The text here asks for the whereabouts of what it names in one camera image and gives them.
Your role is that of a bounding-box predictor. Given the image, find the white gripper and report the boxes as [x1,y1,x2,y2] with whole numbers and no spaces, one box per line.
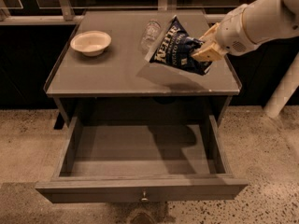
[191,4,258,62]

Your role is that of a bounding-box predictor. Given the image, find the blue chip bag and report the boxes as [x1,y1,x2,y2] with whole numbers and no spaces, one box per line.
[145,16,211,76]

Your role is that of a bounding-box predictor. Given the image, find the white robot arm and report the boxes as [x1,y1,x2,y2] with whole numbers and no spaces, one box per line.
[192,0,299,118]

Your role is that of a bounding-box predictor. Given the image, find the grey cabinet counter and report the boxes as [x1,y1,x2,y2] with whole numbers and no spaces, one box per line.
[45,10,241,122]

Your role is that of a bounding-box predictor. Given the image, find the open grey top drawer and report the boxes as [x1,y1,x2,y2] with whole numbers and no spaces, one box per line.
[36,117,248,203]

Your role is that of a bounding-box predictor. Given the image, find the metal drawer knob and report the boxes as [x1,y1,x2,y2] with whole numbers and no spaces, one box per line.
[140,191,149,203]

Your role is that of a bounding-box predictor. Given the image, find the clear plastic water bottle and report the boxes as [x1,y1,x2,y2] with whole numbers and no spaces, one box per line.
[140,20,161,52]

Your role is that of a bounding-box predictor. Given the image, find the white paper bowl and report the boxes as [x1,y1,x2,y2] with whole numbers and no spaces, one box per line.
[70,31,111,57]

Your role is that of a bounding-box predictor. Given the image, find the metal railing frame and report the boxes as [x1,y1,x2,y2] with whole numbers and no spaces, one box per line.
[0,0,299,26]

